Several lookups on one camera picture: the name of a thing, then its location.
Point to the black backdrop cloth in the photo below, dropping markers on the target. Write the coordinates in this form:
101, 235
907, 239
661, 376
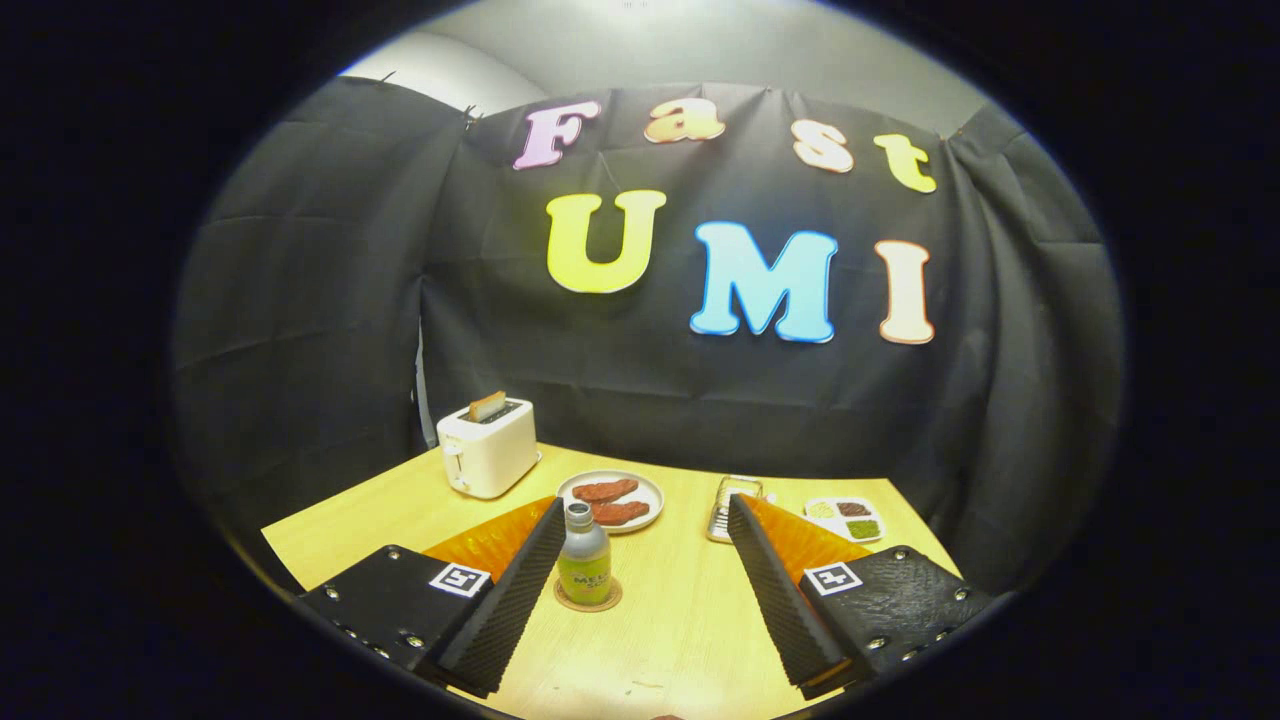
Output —
320, 320

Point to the brown meat piece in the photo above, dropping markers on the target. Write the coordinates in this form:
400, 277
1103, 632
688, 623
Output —
605, 490
622, 513

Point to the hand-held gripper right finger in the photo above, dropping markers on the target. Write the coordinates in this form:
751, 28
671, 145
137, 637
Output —
785, 612

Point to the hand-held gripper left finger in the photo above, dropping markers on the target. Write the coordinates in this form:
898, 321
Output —
508, 612

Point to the white round plate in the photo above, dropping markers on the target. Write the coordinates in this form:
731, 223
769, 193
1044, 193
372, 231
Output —
652, 492

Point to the silver green juice bottle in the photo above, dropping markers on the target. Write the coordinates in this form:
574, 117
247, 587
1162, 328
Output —
584, 565

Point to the toast slice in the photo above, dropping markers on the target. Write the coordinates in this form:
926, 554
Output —
487, 405

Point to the round brown coaster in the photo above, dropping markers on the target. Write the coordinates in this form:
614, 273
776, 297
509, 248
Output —
612, 598

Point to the white divided sauce dish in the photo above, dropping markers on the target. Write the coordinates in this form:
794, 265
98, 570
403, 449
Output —
845, 520

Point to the white toaster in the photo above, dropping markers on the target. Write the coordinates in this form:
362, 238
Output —
495, 455

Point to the wooden table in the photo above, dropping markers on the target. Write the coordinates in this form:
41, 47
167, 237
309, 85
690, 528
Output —
670, 640

